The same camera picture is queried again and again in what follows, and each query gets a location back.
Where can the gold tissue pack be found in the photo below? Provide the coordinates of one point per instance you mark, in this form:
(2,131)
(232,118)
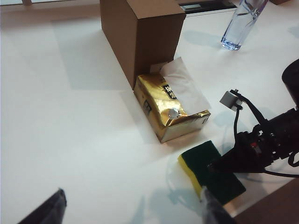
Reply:
(158,109)

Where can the white tissue sheet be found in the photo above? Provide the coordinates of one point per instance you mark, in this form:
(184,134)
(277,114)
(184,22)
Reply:
(180,81)

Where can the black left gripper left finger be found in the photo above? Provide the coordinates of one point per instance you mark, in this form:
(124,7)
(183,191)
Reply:
(49,210)

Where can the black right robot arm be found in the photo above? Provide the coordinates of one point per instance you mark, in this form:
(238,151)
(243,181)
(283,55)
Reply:
(292,81)

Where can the brown cardboard box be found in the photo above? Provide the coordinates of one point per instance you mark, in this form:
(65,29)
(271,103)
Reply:
(140,35)

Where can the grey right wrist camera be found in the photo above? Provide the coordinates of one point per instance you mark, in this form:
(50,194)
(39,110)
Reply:
(230,100)

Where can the clear plastic water bottle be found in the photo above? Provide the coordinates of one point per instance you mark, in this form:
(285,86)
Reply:
(236,30)

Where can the yellow sponge with green scourer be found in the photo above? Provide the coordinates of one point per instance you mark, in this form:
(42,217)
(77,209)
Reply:
(196,156)

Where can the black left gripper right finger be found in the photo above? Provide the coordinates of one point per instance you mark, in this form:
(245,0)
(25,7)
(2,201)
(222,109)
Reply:
(213,210)

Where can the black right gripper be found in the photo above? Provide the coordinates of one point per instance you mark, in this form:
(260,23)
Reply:
(280,135)

